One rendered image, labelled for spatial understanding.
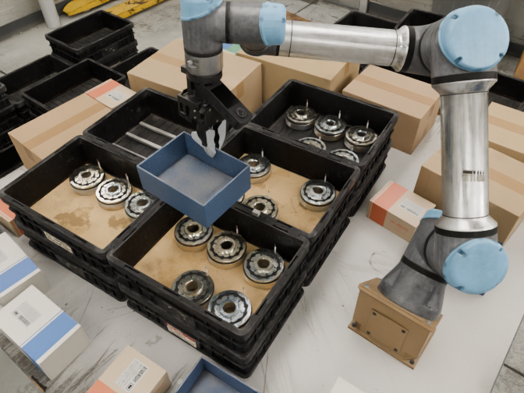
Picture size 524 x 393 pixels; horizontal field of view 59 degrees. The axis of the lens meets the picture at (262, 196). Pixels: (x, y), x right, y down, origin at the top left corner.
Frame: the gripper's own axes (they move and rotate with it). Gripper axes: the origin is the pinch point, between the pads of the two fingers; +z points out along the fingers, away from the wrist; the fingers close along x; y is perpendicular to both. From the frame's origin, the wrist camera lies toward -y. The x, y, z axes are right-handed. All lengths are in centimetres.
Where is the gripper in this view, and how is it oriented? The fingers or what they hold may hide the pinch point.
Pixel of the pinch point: (215, 153)
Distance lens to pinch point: 107.4
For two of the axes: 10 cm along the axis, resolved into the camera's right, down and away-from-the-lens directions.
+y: -7.8, -4.5, 4.4
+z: -0.3, 7.3, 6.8
